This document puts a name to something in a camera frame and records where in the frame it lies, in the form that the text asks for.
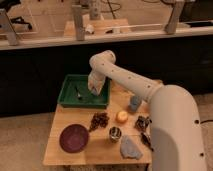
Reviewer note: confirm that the orange yellow fruit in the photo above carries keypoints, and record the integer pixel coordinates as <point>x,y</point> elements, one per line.
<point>122,117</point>

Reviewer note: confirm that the wooden rail fixture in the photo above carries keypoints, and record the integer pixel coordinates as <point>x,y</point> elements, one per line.
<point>46,23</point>

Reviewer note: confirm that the small metal spoon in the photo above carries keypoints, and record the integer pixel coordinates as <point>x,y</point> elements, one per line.
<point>79,96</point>

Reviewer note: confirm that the metal binder clip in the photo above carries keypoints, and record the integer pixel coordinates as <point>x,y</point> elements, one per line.
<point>142,123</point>

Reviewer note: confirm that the small metal cup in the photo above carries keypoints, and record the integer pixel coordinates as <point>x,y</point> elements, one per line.
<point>115,134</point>

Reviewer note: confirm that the purple bowl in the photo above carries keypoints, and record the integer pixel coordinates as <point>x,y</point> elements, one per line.
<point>74,138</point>

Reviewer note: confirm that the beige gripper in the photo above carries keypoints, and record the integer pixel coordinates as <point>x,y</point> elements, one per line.
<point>96,80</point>

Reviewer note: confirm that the grey blue cup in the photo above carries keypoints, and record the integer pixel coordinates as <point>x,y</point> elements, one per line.
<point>135,103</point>

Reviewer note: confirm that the bunch of dark grapes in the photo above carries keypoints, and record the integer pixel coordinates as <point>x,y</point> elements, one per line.
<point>99,120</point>

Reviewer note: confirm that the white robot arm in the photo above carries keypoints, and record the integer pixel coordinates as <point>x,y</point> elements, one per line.
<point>175,130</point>

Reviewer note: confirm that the grey blue cloth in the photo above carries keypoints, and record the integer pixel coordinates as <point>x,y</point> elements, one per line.
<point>129,149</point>

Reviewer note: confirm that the green plastic tray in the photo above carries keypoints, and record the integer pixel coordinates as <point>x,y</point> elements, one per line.
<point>68,96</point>

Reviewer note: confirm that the grey blue sponge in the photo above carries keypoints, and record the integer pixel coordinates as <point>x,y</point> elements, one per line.
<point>96,92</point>

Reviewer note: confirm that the black handled tool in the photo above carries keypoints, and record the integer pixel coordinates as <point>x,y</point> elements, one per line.
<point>146,141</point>

